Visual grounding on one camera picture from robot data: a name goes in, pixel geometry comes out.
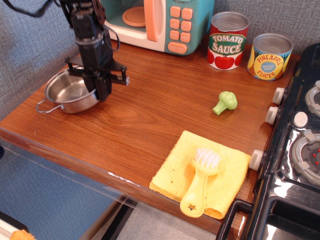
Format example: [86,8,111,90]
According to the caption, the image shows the yellow dish brush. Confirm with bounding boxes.
[180,148,221,218]

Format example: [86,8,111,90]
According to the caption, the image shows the green toy broccoli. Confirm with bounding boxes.
[212,91,238,116]

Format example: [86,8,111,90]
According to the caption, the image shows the pineapple slices can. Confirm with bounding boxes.
[247,33,294,81]

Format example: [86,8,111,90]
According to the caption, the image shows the stainless steel pan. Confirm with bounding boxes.
[36,69,99,114]

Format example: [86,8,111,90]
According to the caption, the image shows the toy microwave oven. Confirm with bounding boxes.
[101,0,215,56]

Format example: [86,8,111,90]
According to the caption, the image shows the yellow folded cloth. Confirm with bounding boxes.
[149,130,251,220]

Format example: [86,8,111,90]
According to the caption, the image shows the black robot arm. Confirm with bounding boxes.
[59,0,130,102]

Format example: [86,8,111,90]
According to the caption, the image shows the black toy stove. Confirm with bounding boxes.
[216,43,320,240]

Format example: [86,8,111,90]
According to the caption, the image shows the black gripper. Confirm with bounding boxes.
[64,34,130,102]

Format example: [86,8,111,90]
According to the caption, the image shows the tomato sauce can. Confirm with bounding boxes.
[207,11,250,71]

